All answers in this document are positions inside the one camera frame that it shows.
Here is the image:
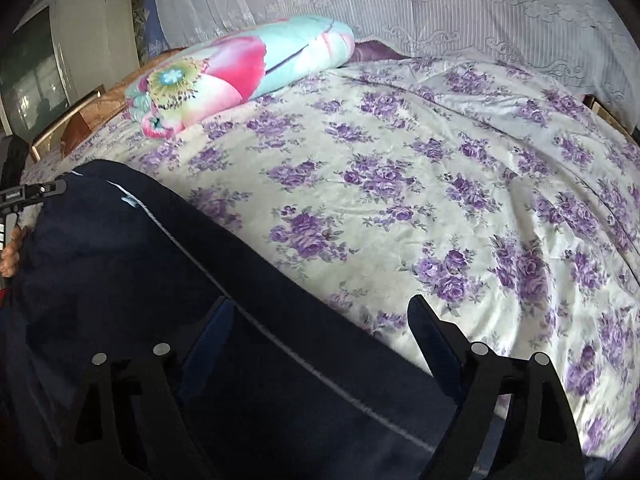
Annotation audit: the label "white lace cloth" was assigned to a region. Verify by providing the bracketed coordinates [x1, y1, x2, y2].
[152, 0, 640, 121]

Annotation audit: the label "person's left hand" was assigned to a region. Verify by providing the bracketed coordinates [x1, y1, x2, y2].
[0, 226, 28, 279]

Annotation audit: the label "dark navy pants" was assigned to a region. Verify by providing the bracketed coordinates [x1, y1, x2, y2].
[0, 159, 501, 480]

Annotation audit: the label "dark glass window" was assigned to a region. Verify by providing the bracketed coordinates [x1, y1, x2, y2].
[0, 5, 71, 136]

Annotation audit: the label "blue floral cloth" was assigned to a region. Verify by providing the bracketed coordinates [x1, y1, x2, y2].
[142, 0, 171, 58]

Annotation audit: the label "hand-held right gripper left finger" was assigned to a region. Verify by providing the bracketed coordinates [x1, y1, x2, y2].
[57, 297, 236, 480]

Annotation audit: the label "colourful floral pillow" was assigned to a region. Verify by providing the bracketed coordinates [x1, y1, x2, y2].
[124, 16, 356, 140]

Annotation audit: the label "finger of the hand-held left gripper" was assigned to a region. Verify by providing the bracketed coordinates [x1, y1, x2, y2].
[0, 178, 68, 211]

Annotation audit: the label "purple floral bedsheet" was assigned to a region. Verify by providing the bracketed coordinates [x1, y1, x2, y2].
[20, 55, 640, 476]

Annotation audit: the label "wooden headboard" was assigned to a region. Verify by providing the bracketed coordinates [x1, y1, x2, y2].
[582, 94, 640, 133]

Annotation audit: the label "green patterned panel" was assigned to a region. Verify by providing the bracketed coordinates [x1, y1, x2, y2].
[130, 0, 149, 56]

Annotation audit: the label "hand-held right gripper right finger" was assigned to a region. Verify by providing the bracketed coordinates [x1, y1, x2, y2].
[407, 296, 586, 480]

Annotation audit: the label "plain purple pillow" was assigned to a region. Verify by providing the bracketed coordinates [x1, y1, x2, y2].
[350, 39, 416, 63]

